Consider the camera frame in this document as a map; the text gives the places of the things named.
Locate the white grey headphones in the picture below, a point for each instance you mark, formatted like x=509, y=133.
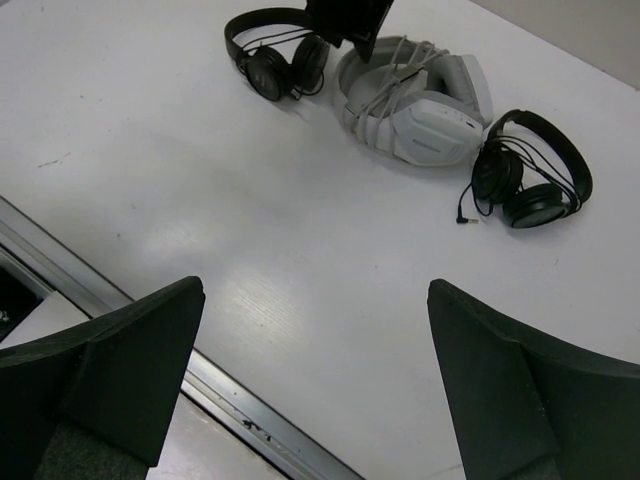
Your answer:
x=414, y=101

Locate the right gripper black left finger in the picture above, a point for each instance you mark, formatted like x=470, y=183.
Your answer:
x=95, y=401

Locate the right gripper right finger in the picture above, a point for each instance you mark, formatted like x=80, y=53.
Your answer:
x=527, y=405

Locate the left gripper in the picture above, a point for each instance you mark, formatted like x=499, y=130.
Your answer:
x=355, y=21

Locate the aluminium rail front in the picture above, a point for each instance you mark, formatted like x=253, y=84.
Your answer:
x=46, y=288

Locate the black headphones right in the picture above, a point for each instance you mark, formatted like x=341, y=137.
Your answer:
x=512, y=174

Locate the black headphones left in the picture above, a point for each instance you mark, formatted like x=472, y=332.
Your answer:
x=266, y=70

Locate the black headphones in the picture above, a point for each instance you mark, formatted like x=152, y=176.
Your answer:
x=266, y=70
x=512, y=174

